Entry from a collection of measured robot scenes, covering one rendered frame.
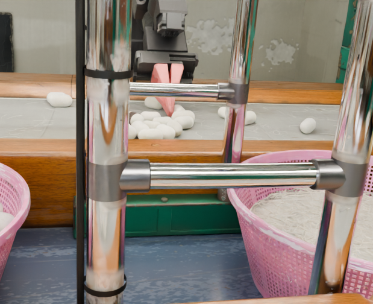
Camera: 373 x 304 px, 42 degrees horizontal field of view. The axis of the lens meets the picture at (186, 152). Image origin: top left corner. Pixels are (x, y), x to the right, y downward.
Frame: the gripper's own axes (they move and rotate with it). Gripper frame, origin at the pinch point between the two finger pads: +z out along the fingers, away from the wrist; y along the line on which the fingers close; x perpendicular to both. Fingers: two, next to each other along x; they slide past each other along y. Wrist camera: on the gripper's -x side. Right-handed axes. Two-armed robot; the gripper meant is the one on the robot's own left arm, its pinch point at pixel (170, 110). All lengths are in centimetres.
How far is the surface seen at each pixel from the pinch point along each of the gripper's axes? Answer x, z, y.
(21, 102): 8.8, -7.4, -23.2
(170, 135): -6.2, 8.6, -1.9
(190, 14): 130, -159, 50
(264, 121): 2.0, 0.6, 16.3
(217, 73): 155, -138, 69
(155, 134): -6.9, 8.9, -4.1
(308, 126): -4.0, 5.6, 20.3
